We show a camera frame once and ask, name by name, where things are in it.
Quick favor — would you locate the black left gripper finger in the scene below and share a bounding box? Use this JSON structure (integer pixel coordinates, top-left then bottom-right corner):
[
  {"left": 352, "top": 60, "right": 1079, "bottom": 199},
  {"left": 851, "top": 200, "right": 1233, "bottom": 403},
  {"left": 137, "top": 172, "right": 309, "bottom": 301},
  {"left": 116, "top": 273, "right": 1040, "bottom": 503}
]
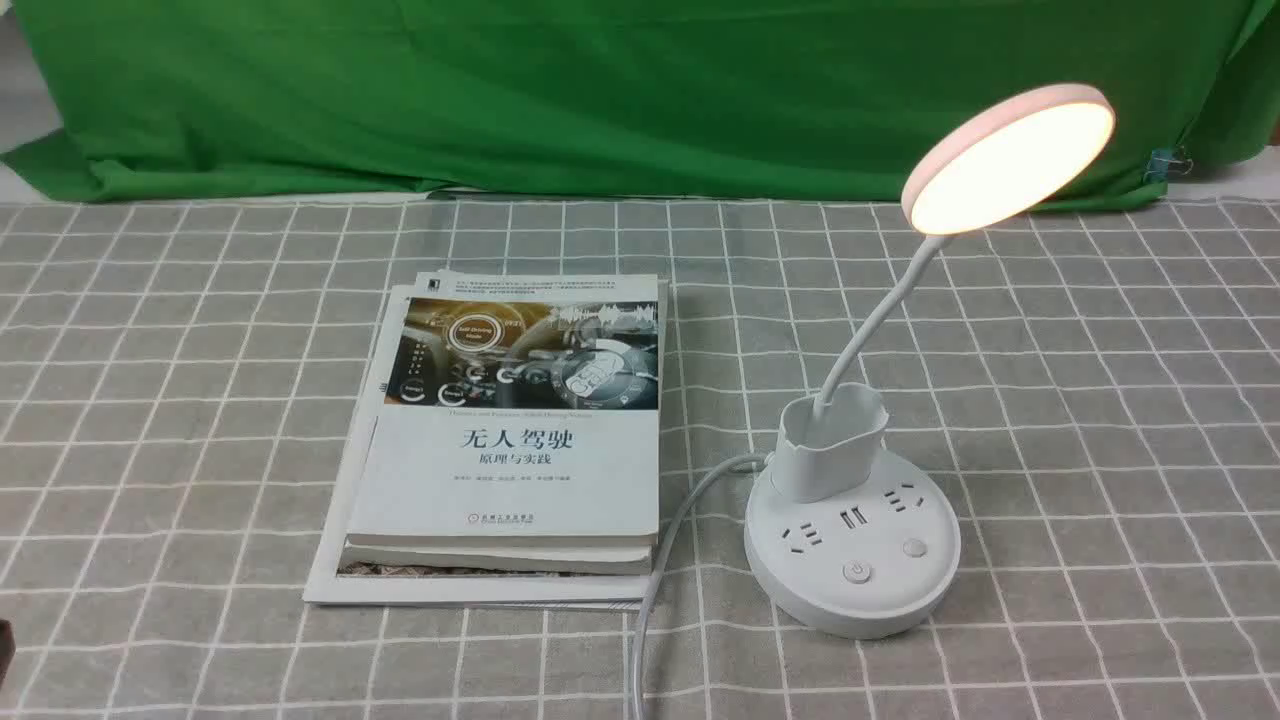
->
[{"left": 0, "top": 619, "right": 15, "bottom": 683}]

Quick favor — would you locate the white desk lamp with sockets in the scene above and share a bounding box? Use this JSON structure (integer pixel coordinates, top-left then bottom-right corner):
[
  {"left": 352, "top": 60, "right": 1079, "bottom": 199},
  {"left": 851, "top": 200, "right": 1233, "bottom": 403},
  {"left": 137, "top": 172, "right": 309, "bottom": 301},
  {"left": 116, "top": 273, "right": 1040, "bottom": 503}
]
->
[{"left": 742, "top": 83, "right": 1116, "bottom": 639}]

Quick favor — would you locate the large bottom white book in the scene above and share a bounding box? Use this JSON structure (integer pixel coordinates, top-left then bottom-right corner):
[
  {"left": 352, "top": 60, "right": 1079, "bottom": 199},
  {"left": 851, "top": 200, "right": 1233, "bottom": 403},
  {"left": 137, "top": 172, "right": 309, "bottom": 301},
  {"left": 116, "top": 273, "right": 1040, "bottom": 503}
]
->
[{"left": 303, "top": 283, "right": 652, "bottom": 611}]

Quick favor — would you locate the middle white book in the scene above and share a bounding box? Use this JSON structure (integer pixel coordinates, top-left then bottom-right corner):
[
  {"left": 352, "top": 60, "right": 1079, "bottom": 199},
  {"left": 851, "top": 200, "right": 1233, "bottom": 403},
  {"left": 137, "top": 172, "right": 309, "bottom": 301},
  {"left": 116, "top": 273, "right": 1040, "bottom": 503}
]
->
[{"left": 340, "top": 275, "right": 669, "bottom": 577}]

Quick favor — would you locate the white top book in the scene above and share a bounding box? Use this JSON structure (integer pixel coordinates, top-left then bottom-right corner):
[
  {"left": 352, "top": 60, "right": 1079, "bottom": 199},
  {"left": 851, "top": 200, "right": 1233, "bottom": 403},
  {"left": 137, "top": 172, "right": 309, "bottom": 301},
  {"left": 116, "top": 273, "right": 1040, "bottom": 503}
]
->
[{"left": 346, "top": 272, "right": 662, "bottom": 550}]

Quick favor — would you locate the green backdrop cloth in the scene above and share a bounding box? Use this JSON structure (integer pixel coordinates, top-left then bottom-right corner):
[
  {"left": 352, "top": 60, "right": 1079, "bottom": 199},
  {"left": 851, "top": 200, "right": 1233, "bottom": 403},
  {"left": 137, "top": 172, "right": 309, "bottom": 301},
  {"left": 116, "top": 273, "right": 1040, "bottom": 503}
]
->
[{"left": 3, "top": 1, "right": 1277, "bottom": 209}]

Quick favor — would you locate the grey checked tablecloth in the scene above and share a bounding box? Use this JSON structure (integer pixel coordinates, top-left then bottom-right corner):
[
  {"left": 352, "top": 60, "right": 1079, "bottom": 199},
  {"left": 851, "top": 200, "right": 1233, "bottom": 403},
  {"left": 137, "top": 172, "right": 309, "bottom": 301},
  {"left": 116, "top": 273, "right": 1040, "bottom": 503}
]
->
[{"left": 1, "top": 199, "right": 1279, "bottom": 719}]

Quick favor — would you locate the blue binder clip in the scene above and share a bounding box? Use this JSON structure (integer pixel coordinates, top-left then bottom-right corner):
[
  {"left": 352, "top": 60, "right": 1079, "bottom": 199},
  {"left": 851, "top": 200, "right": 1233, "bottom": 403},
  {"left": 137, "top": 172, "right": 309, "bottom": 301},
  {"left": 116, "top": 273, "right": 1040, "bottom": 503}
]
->
[{"left": 1143, "top": 146, "right": 1196, "bottom": 184}]

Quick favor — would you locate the white lamp power cable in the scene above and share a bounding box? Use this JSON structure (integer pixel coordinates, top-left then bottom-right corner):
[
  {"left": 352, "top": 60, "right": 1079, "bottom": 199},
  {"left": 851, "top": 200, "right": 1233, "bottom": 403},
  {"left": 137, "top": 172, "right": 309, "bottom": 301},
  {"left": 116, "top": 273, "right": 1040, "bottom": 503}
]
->
[{"left": 628, "top": 452, "right": 769, "bottom": 720}]

